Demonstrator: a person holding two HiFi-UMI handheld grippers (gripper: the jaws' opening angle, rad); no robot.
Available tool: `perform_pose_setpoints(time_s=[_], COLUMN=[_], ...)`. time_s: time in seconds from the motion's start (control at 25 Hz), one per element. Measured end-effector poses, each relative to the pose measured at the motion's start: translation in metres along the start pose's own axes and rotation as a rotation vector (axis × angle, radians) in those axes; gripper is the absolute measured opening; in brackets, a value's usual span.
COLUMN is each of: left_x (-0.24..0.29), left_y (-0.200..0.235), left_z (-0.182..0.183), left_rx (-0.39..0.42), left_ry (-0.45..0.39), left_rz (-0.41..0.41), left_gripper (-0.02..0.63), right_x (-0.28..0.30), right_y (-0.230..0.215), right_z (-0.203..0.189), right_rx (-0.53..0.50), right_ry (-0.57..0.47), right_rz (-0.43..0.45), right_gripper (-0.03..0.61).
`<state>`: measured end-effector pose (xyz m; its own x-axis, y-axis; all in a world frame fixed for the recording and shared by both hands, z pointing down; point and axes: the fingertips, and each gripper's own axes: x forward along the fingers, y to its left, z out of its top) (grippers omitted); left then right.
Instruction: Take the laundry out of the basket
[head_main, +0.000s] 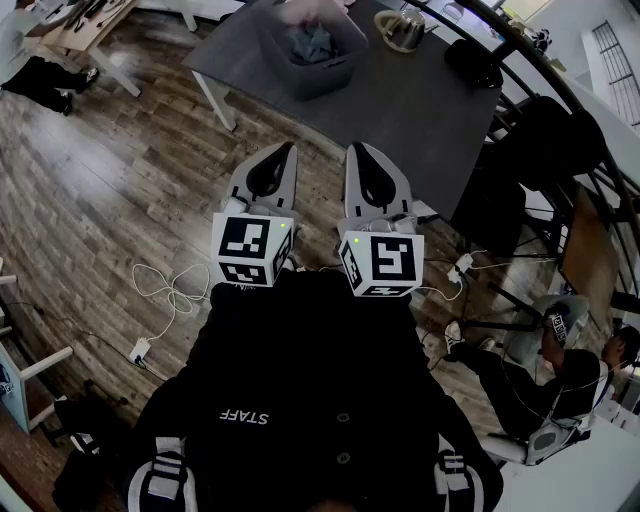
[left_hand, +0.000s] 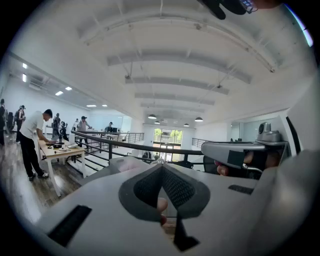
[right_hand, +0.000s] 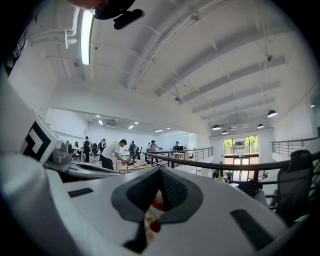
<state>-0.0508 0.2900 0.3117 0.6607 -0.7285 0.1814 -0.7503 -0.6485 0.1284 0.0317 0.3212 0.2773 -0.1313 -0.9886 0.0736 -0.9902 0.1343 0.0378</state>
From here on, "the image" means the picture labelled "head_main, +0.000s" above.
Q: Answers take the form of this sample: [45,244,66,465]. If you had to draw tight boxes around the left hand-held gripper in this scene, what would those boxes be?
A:
[209,141,300,290]

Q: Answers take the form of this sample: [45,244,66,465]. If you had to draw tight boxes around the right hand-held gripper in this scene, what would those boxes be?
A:
[338,141,425,299]

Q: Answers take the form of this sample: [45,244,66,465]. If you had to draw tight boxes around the grey storage bin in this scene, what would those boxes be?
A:
[259,0,370,102]

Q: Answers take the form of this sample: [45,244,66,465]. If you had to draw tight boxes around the grey hooded garment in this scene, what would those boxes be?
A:
[284,22,342,67]

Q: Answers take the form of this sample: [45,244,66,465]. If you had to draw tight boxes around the person's right forearm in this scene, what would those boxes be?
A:
[349,292,431,381]

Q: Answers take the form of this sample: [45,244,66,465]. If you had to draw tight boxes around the person's left forearm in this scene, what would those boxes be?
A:
[192,280,281,381]

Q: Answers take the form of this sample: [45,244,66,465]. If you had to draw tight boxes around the white table leg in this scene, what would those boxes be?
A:
[192,69,237,133]

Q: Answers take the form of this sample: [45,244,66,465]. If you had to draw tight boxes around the white power strip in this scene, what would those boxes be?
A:
[446,252,475,282]

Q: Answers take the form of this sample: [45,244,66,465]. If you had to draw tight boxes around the black round bag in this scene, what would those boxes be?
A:
[444,38,504,90]

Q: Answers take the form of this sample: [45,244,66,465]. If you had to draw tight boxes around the clear glass kettle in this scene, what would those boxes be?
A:
[373,7,427,54]

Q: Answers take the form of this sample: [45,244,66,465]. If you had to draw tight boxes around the black chair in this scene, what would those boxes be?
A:
[452,94,609,259]

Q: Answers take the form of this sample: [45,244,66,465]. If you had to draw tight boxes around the person's black jacket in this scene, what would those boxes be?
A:
[124,269,504,512]

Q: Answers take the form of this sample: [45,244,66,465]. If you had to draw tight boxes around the light wooden desk white legs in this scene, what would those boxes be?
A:
[29,0,142,99]

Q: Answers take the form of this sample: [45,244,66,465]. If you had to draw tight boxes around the brown wooden board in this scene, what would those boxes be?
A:
[557,183,622,322]

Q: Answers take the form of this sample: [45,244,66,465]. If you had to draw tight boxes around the white office chair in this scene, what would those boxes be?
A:
[484,417,594,467]

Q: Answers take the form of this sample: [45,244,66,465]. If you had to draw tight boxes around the black floor bag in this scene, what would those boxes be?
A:
[52,394,146,512]

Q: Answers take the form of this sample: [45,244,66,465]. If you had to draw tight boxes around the white charger with cable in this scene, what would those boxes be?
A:
[128,262,211,365]

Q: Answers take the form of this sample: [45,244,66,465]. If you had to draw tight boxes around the white furniture frame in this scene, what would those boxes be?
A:
[0,259,75,436]

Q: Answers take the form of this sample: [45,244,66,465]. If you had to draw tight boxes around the white black shoulder strap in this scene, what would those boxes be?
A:
[127,435,201,512]
[432,448,486,512]

